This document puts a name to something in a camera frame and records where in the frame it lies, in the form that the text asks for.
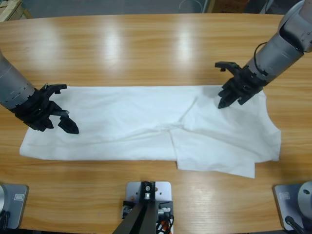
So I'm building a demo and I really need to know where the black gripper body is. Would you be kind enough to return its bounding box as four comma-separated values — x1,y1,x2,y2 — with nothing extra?
13,89,69,132
218,65,268,105

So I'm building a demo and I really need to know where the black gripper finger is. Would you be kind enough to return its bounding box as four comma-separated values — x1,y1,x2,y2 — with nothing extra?
63,114,79,134
221,97,239,109
58,114,78,134
217,94,234,109

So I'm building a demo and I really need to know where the white T-shirt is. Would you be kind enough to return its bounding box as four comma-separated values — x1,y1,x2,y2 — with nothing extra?
19,85,281,180

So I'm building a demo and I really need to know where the arm silver base disc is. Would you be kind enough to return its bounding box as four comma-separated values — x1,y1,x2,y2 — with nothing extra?
293,180,312,221
0,184,8,216

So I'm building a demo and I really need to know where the brown cardboard box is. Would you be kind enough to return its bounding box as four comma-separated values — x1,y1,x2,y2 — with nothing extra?
214,0,246,13

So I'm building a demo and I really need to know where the wooden pallet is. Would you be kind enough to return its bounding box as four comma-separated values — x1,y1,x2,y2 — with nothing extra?
0,0,32,22

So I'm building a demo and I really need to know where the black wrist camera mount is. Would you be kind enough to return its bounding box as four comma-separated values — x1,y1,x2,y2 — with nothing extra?
40,84,68,96
214,61,238,73

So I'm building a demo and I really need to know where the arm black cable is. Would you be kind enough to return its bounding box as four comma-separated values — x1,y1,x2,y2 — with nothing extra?
252,41,269,74

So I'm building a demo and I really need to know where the arm grey base plate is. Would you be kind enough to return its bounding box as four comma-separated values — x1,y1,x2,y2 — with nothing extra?
272,182,312,231
0,184,29,230

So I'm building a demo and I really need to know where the white wire ring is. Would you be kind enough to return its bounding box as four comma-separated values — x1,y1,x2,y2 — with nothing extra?
179,0,203,12

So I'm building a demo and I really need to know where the white mount block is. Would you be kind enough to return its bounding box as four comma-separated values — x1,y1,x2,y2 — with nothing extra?
125,180,173,203

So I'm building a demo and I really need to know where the base black cable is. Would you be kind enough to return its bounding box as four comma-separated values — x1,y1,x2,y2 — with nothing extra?
285,215,304,232
0,211,11,230

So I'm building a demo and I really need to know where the black clamp bracket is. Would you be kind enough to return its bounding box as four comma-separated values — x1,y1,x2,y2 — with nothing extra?
121,199,174,220

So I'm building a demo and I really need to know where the orange and black cable bundle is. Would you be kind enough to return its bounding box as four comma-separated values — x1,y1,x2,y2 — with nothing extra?
156,214,175,234

